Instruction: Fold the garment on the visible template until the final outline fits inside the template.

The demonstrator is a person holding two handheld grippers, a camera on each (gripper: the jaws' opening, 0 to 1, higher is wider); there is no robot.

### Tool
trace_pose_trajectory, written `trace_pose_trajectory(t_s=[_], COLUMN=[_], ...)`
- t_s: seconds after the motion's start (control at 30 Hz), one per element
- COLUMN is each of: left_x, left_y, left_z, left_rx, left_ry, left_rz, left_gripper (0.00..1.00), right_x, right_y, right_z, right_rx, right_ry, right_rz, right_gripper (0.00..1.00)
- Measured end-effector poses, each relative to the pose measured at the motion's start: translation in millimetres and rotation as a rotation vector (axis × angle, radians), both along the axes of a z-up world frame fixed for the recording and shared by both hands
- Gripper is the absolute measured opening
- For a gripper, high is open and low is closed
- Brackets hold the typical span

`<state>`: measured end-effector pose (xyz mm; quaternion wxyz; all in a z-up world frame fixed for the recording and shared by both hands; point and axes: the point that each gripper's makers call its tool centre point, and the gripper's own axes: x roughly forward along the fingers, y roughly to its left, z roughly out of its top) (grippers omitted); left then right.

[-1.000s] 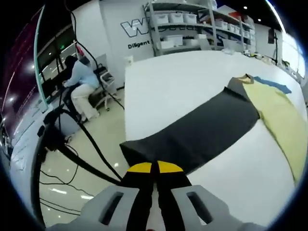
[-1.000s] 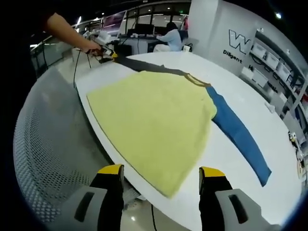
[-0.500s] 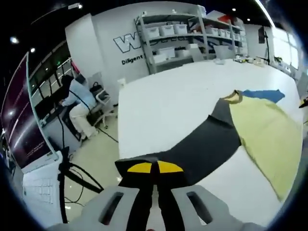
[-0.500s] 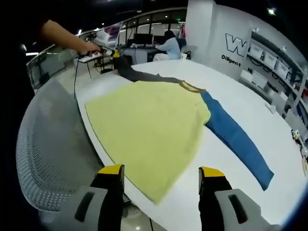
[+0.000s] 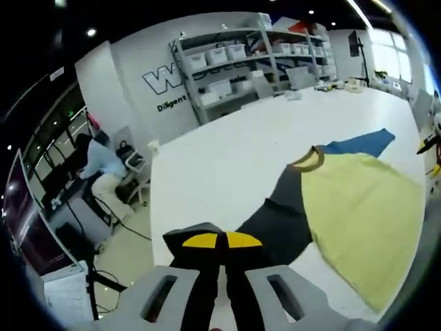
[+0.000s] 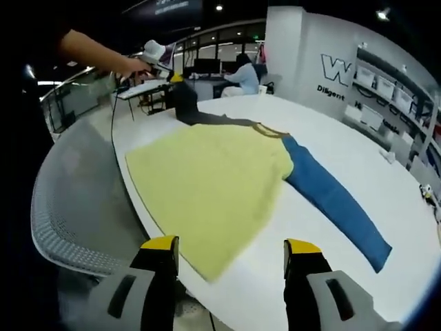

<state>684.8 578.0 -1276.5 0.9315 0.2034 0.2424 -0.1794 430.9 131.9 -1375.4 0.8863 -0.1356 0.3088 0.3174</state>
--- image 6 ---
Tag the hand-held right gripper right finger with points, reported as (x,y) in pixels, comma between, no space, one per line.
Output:
(303,296)

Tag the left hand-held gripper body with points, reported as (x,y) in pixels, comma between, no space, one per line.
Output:
(154,50)

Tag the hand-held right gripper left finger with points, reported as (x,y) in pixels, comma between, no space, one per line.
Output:
(158,293)

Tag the yellow blue grey garment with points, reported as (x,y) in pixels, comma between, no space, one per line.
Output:
(206,179)

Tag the person's left hand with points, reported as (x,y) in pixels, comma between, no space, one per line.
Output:
(134,67)

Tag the office desk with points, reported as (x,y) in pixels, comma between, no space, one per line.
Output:
(206,78)

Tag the black computer monitor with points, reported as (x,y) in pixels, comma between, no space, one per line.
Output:
(206,66)

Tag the white folding table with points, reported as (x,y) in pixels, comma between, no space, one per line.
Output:
(141,89)

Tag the dark hanging ceiling banner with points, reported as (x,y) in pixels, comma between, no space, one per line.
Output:
(172,5)

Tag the white cup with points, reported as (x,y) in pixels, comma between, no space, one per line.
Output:
(262,90)

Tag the black bag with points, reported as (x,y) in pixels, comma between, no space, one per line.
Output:
(269,88)

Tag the grey mesh office chair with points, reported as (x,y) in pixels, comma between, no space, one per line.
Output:
(79,193)

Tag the small white yellow device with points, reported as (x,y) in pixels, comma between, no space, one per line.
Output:
(427,189)

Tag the small white crumpled object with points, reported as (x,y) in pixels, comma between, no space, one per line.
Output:
(389,157)

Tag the grey metal shelf unit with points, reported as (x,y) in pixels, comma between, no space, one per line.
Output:
(428,138)

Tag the rows of white storage bins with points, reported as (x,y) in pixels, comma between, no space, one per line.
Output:
(386,86)

